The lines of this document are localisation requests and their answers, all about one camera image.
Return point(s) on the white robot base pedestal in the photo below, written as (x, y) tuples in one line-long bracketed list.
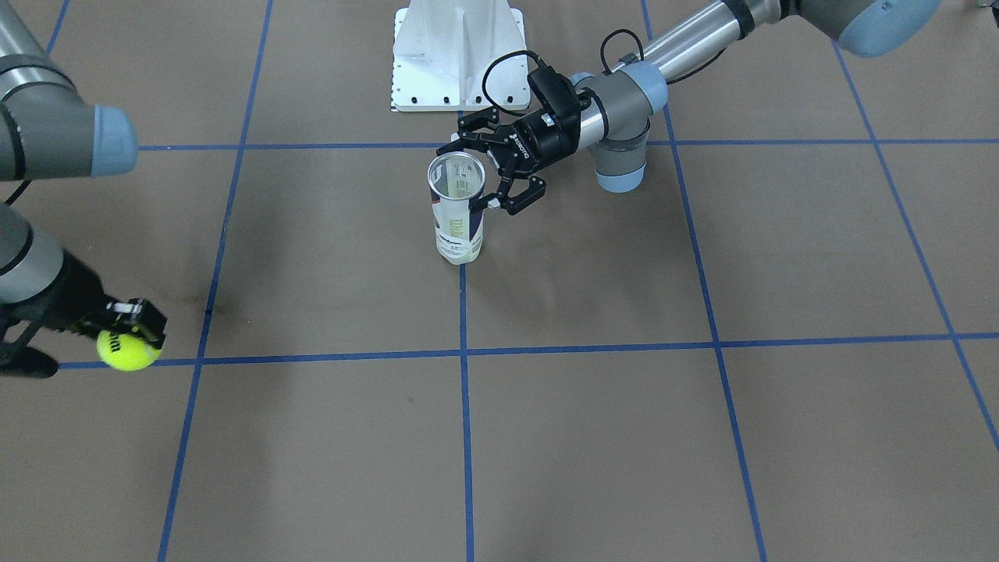
[(442, 50)]

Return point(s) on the Wilson yellow tennis ball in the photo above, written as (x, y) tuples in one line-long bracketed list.
[(125, 352)]

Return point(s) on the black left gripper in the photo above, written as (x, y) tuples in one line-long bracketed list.
[(540, 137)]

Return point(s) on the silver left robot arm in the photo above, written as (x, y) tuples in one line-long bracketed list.
[(609, 114)]

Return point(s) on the brown paper table cover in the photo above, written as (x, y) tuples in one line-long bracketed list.
[(782, 346)]

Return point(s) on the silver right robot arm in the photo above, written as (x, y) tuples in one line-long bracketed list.
[(278, 206)]

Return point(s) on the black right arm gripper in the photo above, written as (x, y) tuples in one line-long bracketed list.
[(69, 306)]

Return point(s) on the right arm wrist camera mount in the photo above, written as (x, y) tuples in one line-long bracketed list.
[(18, 358)]

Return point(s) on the white blue tennis ball can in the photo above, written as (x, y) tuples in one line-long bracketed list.
[(456, 181)]

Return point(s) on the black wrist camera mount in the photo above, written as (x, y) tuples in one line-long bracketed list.
[(557, 95)]

